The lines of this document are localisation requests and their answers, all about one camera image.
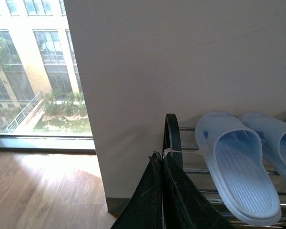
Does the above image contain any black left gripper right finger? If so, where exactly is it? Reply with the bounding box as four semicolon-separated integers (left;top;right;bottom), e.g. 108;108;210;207
163;148;235;229

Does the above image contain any black metal shoe rack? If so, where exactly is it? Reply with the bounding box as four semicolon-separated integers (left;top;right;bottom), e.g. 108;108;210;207
163;114;286;229

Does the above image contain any light blue slipper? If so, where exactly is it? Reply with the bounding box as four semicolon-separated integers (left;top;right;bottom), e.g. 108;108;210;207
239;112;286;180
194;111;281;226

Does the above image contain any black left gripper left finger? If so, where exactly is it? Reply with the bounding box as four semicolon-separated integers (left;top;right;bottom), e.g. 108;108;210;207
112;151;163;229

